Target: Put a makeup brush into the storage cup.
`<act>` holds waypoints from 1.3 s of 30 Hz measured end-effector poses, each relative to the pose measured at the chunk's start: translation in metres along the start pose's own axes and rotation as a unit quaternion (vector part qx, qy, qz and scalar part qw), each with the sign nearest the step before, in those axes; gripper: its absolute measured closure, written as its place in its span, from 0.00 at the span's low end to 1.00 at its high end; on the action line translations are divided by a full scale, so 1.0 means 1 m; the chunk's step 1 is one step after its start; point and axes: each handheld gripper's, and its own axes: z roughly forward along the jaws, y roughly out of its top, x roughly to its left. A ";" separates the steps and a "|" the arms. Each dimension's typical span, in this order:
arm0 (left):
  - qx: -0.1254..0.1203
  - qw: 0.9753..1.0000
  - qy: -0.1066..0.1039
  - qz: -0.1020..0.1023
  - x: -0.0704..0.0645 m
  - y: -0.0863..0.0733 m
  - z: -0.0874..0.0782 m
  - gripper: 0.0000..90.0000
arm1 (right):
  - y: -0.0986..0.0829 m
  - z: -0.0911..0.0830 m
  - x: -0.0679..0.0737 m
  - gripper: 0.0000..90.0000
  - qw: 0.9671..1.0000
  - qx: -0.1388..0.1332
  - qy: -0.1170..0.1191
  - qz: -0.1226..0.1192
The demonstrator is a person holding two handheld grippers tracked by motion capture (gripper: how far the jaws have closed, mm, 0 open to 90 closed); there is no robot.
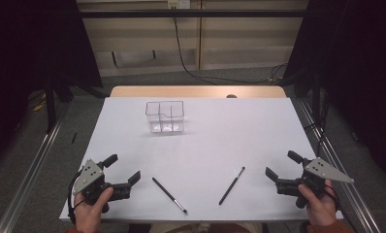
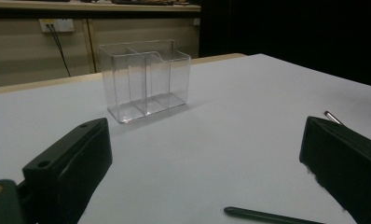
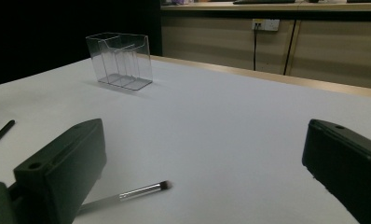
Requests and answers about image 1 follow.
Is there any clear plastic organizer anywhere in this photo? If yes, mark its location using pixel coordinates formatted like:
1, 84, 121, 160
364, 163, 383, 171
145, 100, 185, 135

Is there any right hand-held gripper black cable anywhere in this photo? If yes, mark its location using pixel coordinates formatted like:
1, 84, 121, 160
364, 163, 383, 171
323, 183, 341, 213

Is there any person's left hand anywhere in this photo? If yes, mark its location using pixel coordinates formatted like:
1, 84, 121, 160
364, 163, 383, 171
73, 186, 114, 233

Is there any white board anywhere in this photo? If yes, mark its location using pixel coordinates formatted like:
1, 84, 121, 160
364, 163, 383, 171
58, 96, 344, 223

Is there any long black wall cable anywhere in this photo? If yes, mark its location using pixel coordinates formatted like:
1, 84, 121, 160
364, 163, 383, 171
172, 17, 289, 85

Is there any black curtain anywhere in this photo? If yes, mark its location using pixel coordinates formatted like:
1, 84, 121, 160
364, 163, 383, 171
281, 0, 386, 187
0, 0, 104, 173

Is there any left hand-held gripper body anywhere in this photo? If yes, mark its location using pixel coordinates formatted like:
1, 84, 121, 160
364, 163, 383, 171
72, 158, 132, 215

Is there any white wall socket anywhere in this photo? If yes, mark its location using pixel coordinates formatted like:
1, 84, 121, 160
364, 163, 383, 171
167, 0, 192, 10

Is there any left hand-held gripper black cable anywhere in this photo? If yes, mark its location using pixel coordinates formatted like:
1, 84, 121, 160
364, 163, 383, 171
66, 170, 86, 225

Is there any aluminium floor rail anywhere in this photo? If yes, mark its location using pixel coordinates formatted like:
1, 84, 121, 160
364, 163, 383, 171
297, 97, 383, 233
0, 102, 73, 233

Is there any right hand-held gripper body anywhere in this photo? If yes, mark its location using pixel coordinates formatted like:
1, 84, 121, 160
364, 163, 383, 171
274, 156, 356, 210

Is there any black pen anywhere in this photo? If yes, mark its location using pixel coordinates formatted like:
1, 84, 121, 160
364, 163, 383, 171
151, 177, 189, 216

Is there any black horizontal bar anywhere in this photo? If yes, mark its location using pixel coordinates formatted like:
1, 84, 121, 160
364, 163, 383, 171
79, 9, 307, 19

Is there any hand-held gripper black cable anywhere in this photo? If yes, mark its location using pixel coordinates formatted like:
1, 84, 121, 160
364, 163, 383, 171
323, 183, 341, 213
66, 170, 86, 225

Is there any black metal stand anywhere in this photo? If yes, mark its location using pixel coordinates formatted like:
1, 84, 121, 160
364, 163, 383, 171
44, 72, 59, 134

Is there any person's right hand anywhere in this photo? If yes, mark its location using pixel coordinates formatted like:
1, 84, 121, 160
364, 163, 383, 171
297, 179, 339, 227

